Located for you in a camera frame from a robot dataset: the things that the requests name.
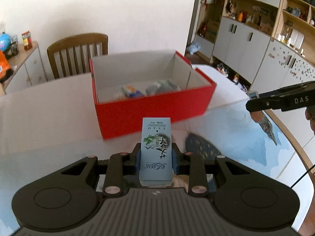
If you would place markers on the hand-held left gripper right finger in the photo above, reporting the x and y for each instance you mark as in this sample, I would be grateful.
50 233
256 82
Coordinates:
175 161

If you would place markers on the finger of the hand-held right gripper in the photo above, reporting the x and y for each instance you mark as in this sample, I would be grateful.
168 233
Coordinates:
263 104
290 88

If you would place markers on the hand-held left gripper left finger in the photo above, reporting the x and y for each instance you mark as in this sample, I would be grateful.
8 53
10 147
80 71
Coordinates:
137 161

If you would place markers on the light blue carton box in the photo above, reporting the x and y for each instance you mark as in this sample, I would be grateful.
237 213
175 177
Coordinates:
155 150

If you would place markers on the red cardboard shoe box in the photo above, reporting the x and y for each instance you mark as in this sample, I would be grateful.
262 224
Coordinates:
152 108

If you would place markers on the blue soft packet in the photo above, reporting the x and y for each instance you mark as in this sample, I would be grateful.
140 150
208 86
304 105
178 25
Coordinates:
133 92

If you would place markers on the white printed diaper packet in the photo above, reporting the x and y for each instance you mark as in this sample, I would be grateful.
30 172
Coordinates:
162 87

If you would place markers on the white and blue printed desktop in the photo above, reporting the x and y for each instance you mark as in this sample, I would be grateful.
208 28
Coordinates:
49 118

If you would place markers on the person's right hand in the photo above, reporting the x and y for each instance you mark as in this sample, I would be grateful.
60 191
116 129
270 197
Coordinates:
307 115

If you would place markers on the white cabinet with stickers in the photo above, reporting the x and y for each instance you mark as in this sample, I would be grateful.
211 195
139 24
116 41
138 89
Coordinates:
283 64

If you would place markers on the pair of slippers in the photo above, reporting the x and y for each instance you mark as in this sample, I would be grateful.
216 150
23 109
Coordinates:
236 78

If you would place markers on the white storage canisters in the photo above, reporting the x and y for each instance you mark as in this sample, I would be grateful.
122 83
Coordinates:
297 38

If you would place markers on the pair of sneakers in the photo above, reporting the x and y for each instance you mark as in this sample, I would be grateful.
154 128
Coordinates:
222 68

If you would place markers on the tall white and wood cabinet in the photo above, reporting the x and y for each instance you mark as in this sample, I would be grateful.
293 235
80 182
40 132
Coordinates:
246 39

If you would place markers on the orange bottle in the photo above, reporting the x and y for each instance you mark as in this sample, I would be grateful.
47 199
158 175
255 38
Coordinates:
240 16

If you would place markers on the pale blue bag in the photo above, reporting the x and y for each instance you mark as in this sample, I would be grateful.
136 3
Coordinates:
196 47

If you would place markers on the stacked cardboard boxes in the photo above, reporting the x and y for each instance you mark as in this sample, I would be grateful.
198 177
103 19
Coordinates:
212 30

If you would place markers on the brown wooden chair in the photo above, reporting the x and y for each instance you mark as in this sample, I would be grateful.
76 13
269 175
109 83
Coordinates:
76 51

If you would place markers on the white side cabinet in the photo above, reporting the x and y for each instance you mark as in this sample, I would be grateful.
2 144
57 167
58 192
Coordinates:
27 71

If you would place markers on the orange snack bag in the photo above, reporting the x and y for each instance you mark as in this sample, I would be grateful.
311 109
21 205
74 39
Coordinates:
5 66

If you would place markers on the red sauce jar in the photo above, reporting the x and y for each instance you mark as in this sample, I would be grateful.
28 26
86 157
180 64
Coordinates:
27 40

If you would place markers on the small blue globe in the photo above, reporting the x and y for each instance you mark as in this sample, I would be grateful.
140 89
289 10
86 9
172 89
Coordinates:
5 43

